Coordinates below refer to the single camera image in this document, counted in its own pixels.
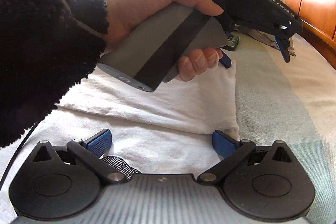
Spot white printed t-shirt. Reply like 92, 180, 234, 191
1, 64, 239, 223

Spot person left hand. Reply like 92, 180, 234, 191
102, 0, 225, 83

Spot black fleece left sleeve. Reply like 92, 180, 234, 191
1, 0, 109, 147

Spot black cable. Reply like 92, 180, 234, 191
0, 121, 40, 193

